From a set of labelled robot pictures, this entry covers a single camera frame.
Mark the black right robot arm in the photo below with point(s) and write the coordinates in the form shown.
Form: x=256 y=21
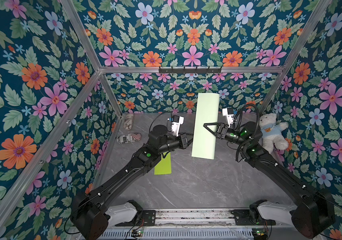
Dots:
x=312 y=210

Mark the bright lime green paper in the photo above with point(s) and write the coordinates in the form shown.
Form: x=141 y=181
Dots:
x=164 y=167

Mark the left small circuit board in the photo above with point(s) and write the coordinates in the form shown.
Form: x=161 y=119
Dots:
x=136 y=234

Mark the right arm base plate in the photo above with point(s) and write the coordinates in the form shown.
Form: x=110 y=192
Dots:
x=245 y=217

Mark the pale green paper sheet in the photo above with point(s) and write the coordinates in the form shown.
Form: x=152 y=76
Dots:
x=204 y=142

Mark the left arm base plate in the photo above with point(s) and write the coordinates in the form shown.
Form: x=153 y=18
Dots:
x=142 y=218

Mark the black hook rail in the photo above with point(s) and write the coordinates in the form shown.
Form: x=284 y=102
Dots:
x=190 y=70

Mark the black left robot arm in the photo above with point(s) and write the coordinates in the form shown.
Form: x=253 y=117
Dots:
x=88 y=210

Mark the white teddy bear blue shirt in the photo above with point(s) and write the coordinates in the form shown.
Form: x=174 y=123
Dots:
x=272 y=133

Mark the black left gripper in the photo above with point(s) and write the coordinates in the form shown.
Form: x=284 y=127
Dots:
x=183 y=144

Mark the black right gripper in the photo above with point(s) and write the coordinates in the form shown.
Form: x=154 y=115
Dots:
x=220 y=130

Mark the small circuit board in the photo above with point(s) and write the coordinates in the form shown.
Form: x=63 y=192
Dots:
x=136 y=234
x=259 y=234

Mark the right small circuit board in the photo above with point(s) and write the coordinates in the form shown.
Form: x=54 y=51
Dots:
x=259 y=234

